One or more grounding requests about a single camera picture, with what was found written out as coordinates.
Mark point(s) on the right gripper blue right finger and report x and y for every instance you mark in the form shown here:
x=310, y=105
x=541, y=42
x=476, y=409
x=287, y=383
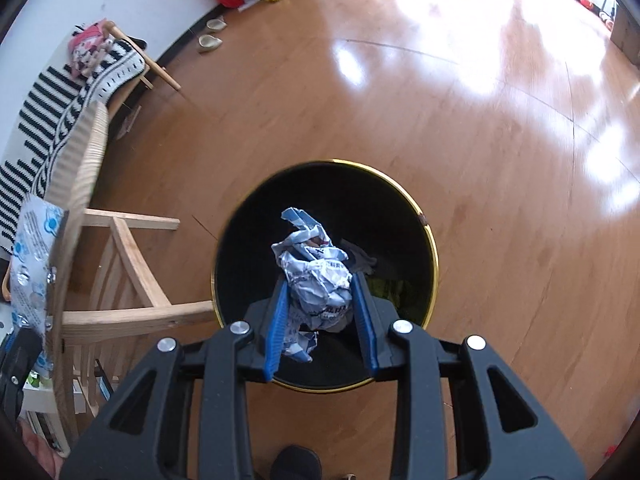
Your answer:
x=362, y=305

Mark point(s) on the black gold trash bin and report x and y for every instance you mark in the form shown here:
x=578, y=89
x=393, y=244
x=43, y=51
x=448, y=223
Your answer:
x=367, y=214

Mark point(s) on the pink cartoon pillow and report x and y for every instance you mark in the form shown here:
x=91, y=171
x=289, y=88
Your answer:
x=88, y=49

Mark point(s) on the black white striped blanket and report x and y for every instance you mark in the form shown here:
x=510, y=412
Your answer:
x=50, y=110

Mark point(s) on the wooden table legs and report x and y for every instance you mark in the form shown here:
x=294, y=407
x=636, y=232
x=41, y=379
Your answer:
x=126, y=307

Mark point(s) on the beige slipper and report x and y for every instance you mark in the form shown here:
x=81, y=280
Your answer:
x=208, y=43
x=216, y=25

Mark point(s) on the silver foil wrapper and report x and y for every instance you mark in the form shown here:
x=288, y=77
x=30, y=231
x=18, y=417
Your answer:
x=318, y=282

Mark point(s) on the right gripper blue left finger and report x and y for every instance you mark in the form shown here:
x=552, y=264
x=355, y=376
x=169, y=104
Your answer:
x=274, y=328

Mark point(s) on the blue white wipes packet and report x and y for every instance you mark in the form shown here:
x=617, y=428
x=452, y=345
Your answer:
x=31, y=270

